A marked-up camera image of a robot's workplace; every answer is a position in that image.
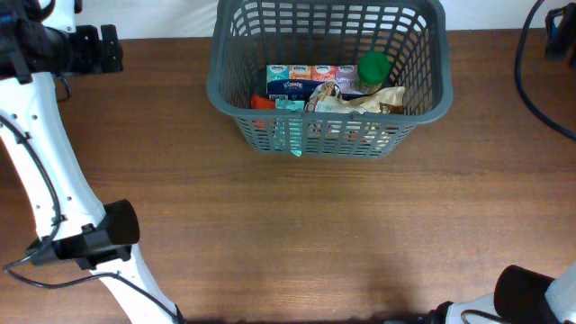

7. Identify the grey plastic basket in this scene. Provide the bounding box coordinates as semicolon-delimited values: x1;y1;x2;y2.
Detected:
207;0;454;158

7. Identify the orange red pasta packet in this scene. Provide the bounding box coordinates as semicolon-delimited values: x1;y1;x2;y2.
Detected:
251;94;275;129

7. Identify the Kleenex tissue multipack box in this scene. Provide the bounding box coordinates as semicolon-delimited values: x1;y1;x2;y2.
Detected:
265;65;363;101

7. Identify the light green wipes packet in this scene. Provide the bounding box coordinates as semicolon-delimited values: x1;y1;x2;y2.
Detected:
273;99;305;158

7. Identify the beige breadcrumb bag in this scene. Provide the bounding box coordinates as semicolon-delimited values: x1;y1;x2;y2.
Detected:
304;81;406;114

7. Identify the green lid jar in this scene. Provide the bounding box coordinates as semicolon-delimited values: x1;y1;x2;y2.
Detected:
352;50;391;95

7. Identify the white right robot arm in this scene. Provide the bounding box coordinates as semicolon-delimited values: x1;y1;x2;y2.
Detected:
413;0;575;324

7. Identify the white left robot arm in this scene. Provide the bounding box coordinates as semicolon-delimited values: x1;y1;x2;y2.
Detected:
1;0;184;323

